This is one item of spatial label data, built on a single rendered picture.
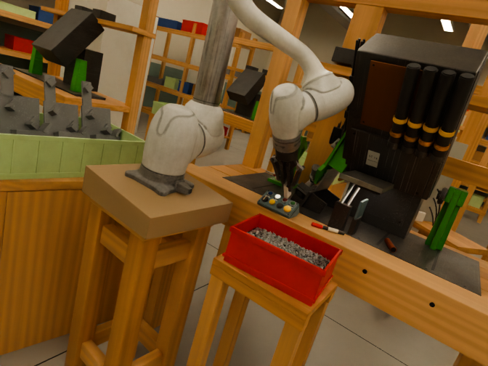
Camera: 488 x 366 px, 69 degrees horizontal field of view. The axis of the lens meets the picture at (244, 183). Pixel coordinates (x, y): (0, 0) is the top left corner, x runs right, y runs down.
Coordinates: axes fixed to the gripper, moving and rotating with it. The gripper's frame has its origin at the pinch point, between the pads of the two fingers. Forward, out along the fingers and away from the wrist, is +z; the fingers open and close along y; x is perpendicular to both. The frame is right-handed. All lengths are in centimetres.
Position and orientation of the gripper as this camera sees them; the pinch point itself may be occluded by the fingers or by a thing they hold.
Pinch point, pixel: (287, 189)
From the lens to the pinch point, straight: 130.8
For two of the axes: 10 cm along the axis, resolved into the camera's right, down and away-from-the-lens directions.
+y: 8.0, 3.6, -4.8
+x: 5.9, -6.0, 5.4
